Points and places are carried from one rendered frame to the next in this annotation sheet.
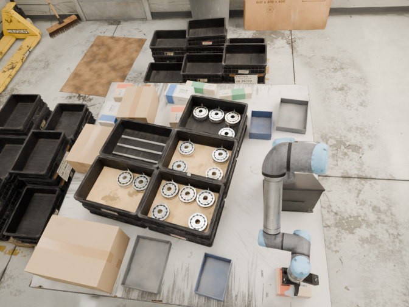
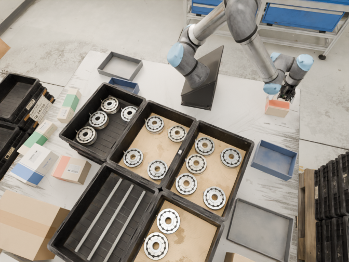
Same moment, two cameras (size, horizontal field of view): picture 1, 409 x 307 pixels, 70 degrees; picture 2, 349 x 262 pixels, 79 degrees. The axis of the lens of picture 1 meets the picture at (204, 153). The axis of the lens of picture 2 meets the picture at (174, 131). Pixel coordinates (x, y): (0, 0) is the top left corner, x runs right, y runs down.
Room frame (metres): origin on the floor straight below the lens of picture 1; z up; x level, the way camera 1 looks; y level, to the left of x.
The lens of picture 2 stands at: (0.80, 0.50, 1.86)
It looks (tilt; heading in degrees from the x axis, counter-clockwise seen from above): 61 degrees down; 276
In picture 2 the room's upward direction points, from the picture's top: 5 degrees counter-clockwise
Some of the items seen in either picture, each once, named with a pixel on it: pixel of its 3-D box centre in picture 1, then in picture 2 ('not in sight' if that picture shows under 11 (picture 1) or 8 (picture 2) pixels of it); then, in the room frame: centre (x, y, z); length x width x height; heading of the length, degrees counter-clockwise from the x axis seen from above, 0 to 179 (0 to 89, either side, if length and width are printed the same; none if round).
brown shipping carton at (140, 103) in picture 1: (139, 108); (29, 224); (1.54, 0.42, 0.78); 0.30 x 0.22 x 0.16; 166
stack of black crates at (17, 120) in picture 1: (30, 126); not in sight; (1.95, 1.56, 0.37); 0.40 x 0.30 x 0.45; 165
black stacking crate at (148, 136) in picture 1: (140, 146); (110, 218); (1.13, 0.40, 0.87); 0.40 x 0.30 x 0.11; 65
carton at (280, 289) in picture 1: (292, 282); (277, 102); (0.22, -0.33, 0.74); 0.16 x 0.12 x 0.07; 76
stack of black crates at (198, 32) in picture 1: (207, 46); not in sight; (2.68, -0.23, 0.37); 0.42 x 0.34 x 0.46; 75
